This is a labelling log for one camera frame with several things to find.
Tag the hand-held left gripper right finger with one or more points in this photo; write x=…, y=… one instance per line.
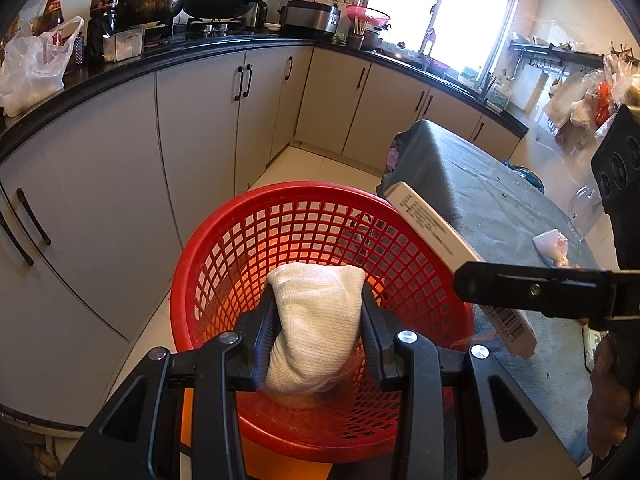
x=374, y=332

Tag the black kitchen countertop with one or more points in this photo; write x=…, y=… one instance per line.
x=125, y=67

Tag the clear glass pitcher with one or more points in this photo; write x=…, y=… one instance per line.
x=585, y=212

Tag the person's right hand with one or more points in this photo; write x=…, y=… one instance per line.
x=605, y=400

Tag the dark kettle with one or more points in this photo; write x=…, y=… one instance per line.
x=261, y=14

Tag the grey kitchen base cabinets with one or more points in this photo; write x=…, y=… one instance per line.
x=200, y=110

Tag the black wall rack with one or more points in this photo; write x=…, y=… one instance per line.
x=560, y=55

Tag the chopstick holder with chopsticks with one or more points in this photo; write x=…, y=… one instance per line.
x=356, y=40

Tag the blue plastic item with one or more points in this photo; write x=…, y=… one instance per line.
x=522, y=172

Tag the red bottle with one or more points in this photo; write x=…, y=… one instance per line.
x=52, y=5

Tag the gas stove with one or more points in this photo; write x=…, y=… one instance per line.
x=215, y=27

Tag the red plastic mesh basket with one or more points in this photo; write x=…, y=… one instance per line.
x=300, y=230

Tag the pink plastic colander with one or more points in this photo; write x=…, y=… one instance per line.
x=367, y=12

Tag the crumpled white wrapper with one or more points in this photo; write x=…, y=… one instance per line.
x=551, y=246

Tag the white plastic bag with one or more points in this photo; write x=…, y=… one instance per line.
x=30, y=70

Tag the glass pot lid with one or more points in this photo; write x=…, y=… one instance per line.
x=400, y=52

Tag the hanging plastic bags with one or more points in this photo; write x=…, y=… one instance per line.
x=595, y=95

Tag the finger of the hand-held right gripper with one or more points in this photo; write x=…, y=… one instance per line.
x=535, y=289

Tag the kitchen window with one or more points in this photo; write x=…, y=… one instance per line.
x=450, y=5

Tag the utensil holder by sink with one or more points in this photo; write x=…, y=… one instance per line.
x=499, y=95

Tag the dark bottle with yellow cap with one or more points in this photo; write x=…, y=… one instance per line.
x=104, y=5

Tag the white knitted cloth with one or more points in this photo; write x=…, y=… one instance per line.
x=315, y=320

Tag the black and silver cooker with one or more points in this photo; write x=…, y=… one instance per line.
x=307, y=17

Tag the black frying pan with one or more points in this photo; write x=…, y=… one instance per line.
x=217, y=6

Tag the sink faucet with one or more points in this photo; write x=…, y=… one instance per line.
x=429, y=42

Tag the clear plastic lidded container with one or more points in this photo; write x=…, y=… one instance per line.
x=124, y=45

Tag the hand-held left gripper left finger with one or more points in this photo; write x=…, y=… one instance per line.
x=261, y=332

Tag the grey tablecloth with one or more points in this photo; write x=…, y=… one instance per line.
x=480, y=195

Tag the wok with metal lid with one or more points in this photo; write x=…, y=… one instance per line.
x=155, y=0

